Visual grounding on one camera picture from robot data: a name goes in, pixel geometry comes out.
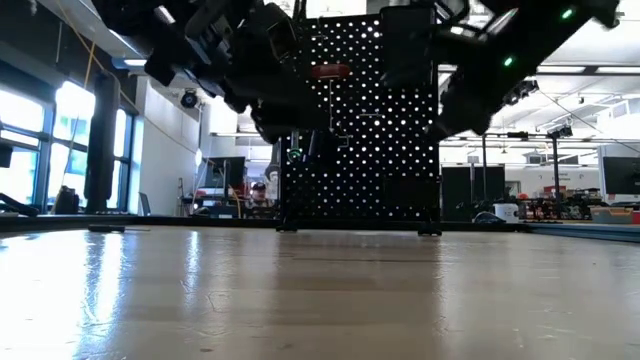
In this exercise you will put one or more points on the dark bag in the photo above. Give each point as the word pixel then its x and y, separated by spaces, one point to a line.
pixel 66 199

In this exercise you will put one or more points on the black aluminium table frame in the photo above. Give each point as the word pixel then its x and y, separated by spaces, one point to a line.
pixel 50 222

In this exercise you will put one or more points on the person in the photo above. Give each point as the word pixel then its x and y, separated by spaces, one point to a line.
pixel 258 192

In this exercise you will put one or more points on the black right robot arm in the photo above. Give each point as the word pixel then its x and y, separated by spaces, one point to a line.
pixel 540 35

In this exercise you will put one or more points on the black camera rig stand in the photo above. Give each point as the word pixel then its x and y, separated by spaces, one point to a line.
pixel 555 170

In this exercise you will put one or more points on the black cabinet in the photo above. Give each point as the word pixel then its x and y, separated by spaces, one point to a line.
pixel 472 192

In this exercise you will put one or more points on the grey chair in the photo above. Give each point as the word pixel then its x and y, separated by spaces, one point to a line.
pixel 145 205

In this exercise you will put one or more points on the tall black pegboard bin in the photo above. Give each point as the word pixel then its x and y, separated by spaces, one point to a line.
pixel 407 45

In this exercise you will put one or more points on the black perforated pegboard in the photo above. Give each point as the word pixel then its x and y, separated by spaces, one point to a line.
pixel 390 150

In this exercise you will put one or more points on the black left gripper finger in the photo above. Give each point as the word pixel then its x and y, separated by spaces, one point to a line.
pixel 275 85
pixel 290 131

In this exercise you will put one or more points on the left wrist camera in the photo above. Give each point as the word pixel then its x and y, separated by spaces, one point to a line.
pixel 282 35

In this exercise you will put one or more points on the black computer monitor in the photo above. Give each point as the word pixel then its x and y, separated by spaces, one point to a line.
pixel 225 172
pixel 622 177

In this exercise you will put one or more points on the black pillar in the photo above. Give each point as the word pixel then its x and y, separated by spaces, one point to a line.
pixel 102 150

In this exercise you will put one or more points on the tan storage box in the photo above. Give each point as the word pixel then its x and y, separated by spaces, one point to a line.
pixel 612 215

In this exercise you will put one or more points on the long ceiling light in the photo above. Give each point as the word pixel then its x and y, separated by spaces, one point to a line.
pixel 575 69
pixel 135 62

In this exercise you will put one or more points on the black ceiling spotlight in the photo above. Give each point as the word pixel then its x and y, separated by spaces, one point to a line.
pixel 522 90
pixel 189 99

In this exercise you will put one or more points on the metal pegboard hook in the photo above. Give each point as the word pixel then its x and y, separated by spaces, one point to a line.
pixel 371 115

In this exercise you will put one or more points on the white bucket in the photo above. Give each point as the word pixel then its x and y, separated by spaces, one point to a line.
pixel 506 212

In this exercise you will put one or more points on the metal loop pegboard holder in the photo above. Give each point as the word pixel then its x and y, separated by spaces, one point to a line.
pixel 345 137

